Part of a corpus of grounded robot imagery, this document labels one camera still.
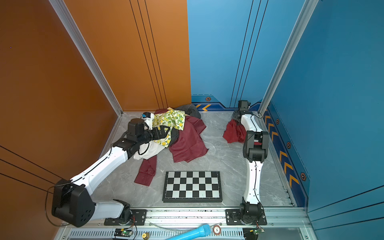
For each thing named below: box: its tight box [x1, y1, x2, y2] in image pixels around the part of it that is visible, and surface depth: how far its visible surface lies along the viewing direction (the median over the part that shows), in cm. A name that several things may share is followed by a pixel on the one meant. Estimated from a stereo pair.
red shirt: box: [223, 119, 246, 144], surface depth 102 cm
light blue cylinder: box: [166, 223, 212, 240], surface depth 68 cm
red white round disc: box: [213, 225, 222, 236], surface depth 71 cm
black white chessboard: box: [162, 171, 223, 203], surface depth 81 cm
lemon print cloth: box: [152, 108, 186, 148], surface depth 101 cm
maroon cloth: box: [154, 109, 209, 163], surface depth 99 cm
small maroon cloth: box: [134, 155, 157, 187], surface depth 91 cm
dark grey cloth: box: [174, 103, 201, 119], surface depth 114 cm
